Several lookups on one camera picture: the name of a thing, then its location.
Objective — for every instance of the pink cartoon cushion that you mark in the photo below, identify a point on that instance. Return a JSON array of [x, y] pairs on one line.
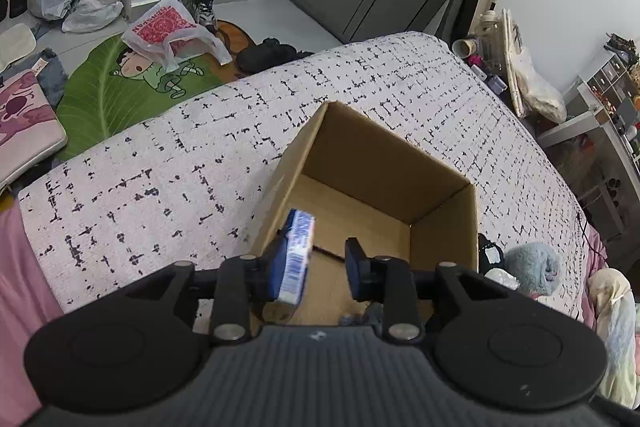
[[30, 130]]

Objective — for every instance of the pastel cartoon blanket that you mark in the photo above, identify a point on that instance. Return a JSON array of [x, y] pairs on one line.
[[615, 322]]

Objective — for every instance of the green leaf cartoon rug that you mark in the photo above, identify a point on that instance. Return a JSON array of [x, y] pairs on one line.
[[101, 100]]

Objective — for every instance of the red white plastic bag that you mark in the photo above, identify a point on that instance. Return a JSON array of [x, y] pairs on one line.
[[168, 35]]

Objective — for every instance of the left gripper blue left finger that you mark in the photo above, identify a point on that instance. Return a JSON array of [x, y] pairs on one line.
[[244, 286]]

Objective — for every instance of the white black patterned bedspread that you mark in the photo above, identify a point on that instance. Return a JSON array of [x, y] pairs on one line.
[[186, 185]]

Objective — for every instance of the black fabric pouch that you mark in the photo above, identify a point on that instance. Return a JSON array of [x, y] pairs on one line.
[[490, 255]]

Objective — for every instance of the small drawer organizer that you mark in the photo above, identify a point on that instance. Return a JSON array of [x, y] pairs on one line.
[[613, 82]]

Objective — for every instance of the white small packet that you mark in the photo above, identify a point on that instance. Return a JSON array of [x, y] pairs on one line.
[[503, 278]]

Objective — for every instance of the grey pink plush toy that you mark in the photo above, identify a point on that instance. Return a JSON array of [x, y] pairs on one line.
[[537, 268]]

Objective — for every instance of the brown cardboard box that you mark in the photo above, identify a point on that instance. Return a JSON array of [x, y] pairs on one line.
[[361, 180]]

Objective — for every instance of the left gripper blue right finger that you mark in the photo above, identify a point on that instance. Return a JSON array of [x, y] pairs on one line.
[[388, 282]]

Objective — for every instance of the paper cup roll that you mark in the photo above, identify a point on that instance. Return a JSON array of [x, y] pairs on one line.
[[465, 48]]

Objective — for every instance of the cream tote bag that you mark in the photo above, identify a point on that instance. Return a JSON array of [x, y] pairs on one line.
[[506, 57]]

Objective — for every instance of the blue tissue pack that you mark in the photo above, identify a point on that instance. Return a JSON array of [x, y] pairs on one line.
[[299, 239]]

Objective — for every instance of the blue small plush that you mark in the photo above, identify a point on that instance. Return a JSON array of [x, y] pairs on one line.
[[371, 316]]

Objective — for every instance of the white desk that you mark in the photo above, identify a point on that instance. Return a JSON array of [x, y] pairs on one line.
[[599, 163]]

